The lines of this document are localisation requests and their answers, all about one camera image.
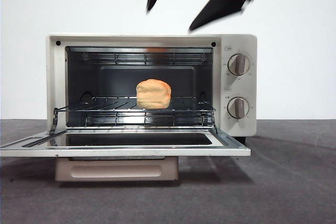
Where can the white Toshiba toaster oven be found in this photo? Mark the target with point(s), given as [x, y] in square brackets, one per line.
[237, 87]

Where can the small white oven knob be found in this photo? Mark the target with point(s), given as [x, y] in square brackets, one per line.
[237, 107]

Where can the golden bread loaf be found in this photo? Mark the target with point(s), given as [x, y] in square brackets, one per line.
[153, 94]

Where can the large white oven knob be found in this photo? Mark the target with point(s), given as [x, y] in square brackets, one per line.
[238, 64]

